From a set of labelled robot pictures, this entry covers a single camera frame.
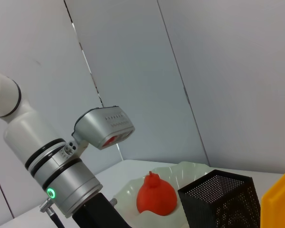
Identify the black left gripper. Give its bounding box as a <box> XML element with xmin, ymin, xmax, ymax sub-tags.
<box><xmin>72</xmin><ymin>192</ymin><xmax>133</xmax><ymax>228</ymax></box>

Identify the black mesh pen holder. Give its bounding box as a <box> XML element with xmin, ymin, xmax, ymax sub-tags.
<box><xmin>177</xmin><ymin>170</ymin><xmax>262</xmax><ymax>228</ymax></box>

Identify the yellow plastic storage bin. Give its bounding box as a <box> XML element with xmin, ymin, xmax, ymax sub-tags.
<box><xmin>260</xmin><ymin>165</ymin><xmax>285</xmax><ymax>228</ymax></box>

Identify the translucent green glass fruit plate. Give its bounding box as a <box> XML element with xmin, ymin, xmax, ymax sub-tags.
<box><xmin>113</xmin><ymin>161</ymin><xmax>217</xmax><ymax>228</ymax></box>

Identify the orange knitted toy fruit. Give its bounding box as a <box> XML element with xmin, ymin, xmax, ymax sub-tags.
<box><xmin>136</xmin><ymin>171</ymin><xmax>178</xmax><ymax>216</ymax></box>

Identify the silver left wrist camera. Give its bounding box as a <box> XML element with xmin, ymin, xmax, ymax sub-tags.
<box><xmin>71</xmin><ymin>106</ymin><xmax>136</xmax><ymax>150</ymax></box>

